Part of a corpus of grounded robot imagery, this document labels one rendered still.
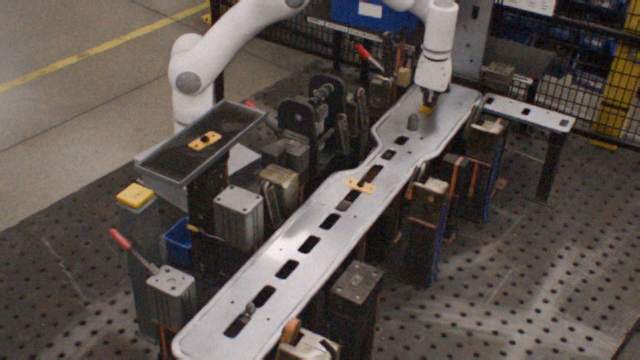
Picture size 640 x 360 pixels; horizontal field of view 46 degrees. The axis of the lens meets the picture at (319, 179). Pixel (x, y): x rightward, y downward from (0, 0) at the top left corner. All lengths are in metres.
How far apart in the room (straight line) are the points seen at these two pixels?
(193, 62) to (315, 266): 0.71
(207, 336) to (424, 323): 0.69
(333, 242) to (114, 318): 0.65
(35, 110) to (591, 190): 2.96
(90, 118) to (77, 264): 2.05
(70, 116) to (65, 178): 0.57
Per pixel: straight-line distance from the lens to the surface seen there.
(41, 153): 4.04
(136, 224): 1.75
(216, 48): 2.15
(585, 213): 2.59
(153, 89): 4.47
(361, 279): 1.71
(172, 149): 1.88
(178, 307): 1.66
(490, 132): 2.24
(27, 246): 2.39
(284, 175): 1.91
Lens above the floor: 2.22
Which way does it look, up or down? 37 degrees down
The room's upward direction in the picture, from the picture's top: 2 degrees clockwise
